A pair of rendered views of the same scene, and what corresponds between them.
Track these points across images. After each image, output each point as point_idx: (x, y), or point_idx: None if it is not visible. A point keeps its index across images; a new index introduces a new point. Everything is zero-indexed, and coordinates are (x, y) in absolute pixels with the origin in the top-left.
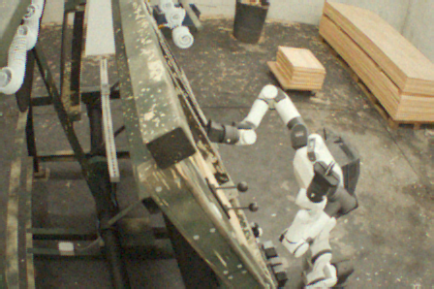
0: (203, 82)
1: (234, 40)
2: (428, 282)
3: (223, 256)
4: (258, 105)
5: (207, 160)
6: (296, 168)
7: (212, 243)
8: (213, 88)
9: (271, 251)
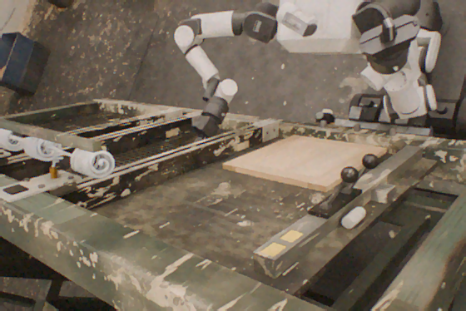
0: (107, 67)
1: (67, 9)
2: None
3: (460, 262)
4: (194, 58)
5: (235, 147)
6: (301, 51)
7: (448, 282)
8: (117, 61)
9: (368, 113)
